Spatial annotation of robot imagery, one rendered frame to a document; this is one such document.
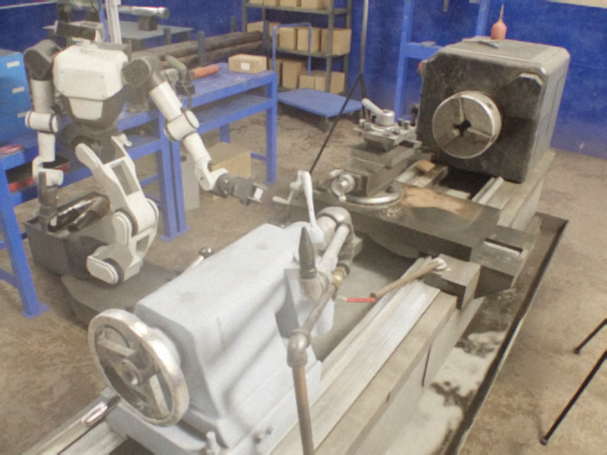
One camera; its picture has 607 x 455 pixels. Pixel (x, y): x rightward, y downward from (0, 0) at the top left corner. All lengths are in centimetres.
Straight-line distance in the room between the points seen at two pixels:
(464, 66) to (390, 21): 379
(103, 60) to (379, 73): 434
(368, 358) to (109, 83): 152
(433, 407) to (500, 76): 131
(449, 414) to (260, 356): 94
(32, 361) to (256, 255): 185
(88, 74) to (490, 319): 187
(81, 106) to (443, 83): 151
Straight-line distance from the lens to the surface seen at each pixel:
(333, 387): 125
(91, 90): 233
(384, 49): 618
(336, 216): 131
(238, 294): 97
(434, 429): 180
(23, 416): 253
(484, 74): 235
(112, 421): 118
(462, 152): 223
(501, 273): 168
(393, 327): 144
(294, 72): 636
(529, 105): 227
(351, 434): 117
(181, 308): 94
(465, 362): 205
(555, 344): 296
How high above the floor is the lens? 172
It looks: 30 degrees down
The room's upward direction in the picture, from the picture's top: 2 degrees clockwise
